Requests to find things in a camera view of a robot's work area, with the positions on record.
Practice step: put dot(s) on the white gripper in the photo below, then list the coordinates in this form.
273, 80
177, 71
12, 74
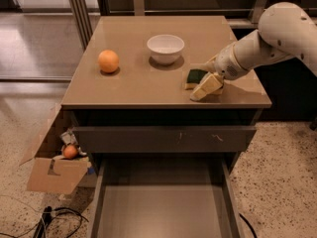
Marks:
225, 64

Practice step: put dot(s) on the grey drawer cabinet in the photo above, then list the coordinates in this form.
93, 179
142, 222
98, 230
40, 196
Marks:
142, 92

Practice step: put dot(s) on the white ceramic bowl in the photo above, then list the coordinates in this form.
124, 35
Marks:
165, 49

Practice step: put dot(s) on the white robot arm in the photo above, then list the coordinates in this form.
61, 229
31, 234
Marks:
285, 31

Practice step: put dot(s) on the closed top drawer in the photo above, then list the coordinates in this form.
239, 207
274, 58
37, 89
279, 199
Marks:
164, 139

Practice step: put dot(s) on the orange fruit on cabinet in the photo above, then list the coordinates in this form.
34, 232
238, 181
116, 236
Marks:
108, 61

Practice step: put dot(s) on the green and yellow sponge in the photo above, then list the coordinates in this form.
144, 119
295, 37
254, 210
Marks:
194, 77

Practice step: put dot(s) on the crumpled wrapper in box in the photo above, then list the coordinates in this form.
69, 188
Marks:
68, 138

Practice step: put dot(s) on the cardboard box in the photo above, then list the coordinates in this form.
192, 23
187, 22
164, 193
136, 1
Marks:
51, 172

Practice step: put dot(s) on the orange fruit in box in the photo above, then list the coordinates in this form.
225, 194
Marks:
70, 152

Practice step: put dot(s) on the open middle drawer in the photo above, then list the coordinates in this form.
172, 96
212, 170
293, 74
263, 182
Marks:
164, 198

